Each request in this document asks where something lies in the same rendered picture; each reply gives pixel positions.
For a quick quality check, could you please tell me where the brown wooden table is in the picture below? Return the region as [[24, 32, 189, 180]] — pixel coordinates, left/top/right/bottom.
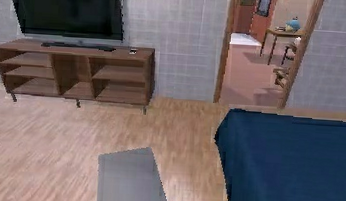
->
[[258, 27, 304, 68]]

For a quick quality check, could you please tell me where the grey flat floor cloth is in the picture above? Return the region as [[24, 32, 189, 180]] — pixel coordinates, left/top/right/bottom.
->
[[95, 143, 174, 201]]

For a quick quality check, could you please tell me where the black television set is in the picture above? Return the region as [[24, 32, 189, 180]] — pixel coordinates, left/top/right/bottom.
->
[[1, 0, 127, 53]]

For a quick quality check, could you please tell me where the brown wooden television stand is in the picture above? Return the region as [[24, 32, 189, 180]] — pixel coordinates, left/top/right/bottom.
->
[[0, 37, 157, 116]]

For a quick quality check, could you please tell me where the orange room door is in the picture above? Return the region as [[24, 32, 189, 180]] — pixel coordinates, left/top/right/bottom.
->
[[249, 0, 279, 46]]

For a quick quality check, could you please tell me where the brown wooden chair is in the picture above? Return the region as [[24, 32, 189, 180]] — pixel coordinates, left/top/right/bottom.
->
[[271, 66, 291, 90], [280, 36, 302, 67]]

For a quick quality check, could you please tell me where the blue round pot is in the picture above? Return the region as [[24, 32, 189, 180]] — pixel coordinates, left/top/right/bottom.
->
[[284, 16, 302, 34]]

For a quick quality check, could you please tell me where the blue bed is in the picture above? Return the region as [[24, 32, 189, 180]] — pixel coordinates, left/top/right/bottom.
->
[[210, 106, 346, 201]]

